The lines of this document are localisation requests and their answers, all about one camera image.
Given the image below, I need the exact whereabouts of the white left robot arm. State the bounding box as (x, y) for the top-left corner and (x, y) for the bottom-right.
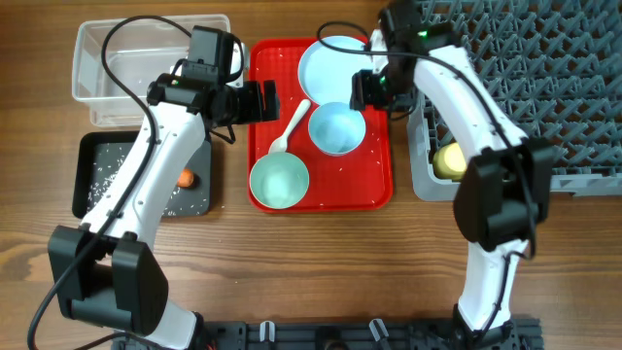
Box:
(47, 26), (279, 349)

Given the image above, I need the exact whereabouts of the black waste tray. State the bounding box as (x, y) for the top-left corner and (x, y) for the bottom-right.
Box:
(72, 131), (212, 219)

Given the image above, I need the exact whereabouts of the mint green bowl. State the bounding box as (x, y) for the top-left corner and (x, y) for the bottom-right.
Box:
(249, 152), (310, 210)

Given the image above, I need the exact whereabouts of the light blue rice bowl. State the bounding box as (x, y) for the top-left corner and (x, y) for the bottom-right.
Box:
(308, 102), (366, 157)

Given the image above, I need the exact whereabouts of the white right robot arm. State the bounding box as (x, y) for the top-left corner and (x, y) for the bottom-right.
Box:
(350, 1), (553, 349)

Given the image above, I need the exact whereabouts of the yellow plastic cup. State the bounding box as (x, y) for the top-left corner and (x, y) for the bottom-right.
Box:
(432, 142), (467, 182)

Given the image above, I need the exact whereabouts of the clear plastic bin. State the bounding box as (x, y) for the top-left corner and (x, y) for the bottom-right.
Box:
(72, 14), (230, 127)

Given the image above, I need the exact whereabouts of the orange carrot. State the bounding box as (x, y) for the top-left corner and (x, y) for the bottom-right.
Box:
(177, 168), (195, 189)

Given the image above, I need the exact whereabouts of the large light blue plate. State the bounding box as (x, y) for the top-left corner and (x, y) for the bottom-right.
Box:
(297, 41), (373, 105)

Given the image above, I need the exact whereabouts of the white plastic spoon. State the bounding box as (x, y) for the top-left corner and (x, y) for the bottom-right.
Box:
(268, 99), (311, 154)

